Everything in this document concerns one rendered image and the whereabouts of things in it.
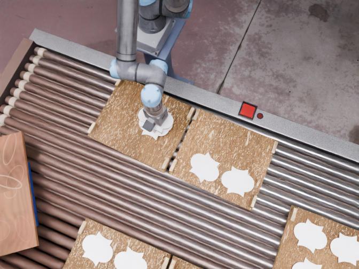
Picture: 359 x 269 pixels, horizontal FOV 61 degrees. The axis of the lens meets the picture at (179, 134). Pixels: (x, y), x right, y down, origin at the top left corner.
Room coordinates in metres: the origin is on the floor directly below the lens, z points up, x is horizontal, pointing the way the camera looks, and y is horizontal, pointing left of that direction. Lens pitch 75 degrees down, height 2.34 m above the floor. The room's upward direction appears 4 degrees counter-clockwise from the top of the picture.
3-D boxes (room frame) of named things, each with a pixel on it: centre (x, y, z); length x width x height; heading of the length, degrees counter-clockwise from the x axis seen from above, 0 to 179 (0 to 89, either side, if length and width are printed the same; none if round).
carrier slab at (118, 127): (0.46, 0.18, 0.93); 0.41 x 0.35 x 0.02; 60
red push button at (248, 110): (0.48, -0.34, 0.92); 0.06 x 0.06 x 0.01; 64
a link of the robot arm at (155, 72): (0.56, 0.09, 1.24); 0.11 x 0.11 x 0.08; 76
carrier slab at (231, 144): (0.26, -0.20, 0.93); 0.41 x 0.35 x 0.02; 62
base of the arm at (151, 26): (1.00, 0.10, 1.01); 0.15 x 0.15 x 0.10
